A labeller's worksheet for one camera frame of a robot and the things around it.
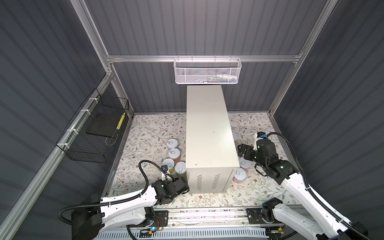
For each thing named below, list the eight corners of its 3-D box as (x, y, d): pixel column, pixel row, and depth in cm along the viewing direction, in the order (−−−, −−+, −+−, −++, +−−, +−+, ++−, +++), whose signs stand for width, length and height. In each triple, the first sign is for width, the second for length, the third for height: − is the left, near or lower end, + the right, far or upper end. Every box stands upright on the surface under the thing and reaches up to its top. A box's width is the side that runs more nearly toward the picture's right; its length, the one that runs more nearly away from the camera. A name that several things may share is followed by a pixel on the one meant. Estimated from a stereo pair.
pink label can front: (233, 183, 87) (235, 179, 82) (231, 171, 91) (233, 167, 87) (245, 183, 87) (247, 179, 82) (242, 171, 91) (245, 167, 87)
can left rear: (166, 148, 102) (165, 143, 97) (172, 142, 105) (171, 137, 100) (172, 152, 100) (171, 146, 95) (177, 145, 104) (177, 140, 98)
